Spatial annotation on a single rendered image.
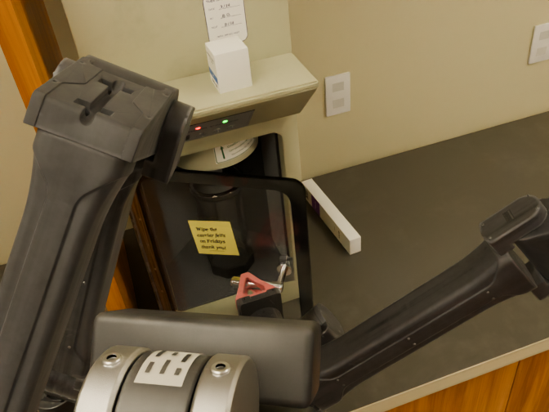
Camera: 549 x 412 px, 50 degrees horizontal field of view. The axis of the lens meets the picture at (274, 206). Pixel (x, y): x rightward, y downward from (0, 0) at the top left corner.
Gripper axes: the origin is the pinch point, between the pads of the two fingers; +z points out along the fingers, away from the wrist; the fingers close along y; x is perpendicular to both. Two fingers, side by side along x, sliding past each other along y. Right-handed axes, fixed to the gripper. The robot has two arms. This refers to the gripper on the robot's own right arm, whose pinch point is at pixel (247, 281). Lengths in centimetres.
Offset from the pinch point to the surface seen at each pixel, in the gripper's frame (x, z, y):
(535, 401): -61, -11, -56
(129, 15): 7.3, 15.9, 41.9
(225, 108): -2.0, 4.4, 30.3
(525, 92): -104, 59, -20
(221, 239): 2.0, 5.9, 5.5
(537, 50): -104, 58, -6
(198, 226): 5.1, 8.0, 7.9
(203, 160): 0.9, 18.4, 13.4
